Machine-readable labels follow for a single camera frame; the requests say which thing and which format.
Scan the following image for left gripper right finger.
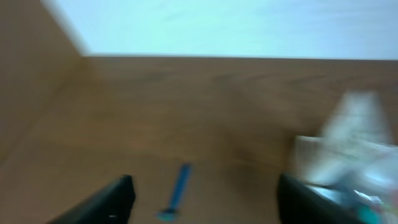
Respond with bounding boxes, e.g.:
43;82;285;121
276;173;364;224

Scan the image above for white cardboard box pink interior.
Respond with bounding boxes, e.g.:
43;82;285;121
292;136;397;223

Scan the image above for blue disposable razor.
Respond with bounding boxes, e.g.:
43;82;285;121
157;163;192;222

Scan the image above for white Pantene tube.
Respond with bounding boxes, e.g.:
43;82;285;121
320;91;393;144

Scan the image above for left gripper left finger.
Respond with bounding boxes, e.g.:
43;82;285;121
49;175;136;224

